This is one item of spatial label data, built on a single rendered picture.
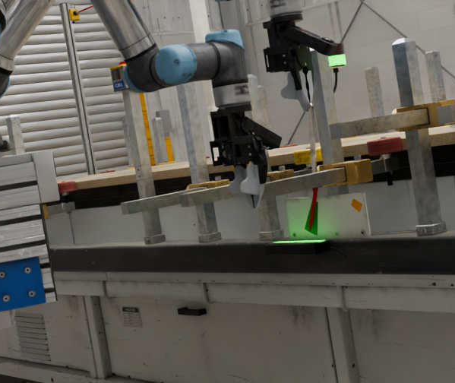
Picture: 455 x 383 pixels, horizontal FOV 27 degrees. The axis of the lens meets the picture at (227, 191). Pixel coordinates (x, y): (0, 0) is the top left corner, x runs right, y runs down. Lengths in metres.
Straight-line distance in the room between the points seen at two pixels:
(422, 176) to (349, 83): 9.61
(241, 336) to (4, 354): 1.69
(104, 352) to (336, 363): 1.23
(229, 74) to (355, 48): 9.60
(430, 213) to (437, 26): 8.80
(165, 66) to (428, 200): 0.61
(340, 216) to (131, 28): 0.64
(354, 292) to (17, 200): 0.89
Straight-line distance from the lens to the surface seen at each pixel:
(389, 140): 2.22
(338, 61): 2.20
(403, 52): 2.01
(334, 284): 2.26
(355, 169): 2.11
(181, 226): 3.00
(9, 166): 1.69
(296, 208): 2.26
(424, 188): 2.01
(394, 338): 2.50
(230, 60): 1.92
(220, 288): 2.60
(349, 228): 2.15
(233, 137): 1.92
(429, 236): 2.00
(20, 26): 2.30
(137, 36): 1.95
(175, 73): 1.84
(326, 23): 11.79
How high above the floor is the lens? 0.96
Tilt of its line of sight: 3 degrees down
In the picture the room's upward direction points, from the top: 9 degrees counter-clockwise
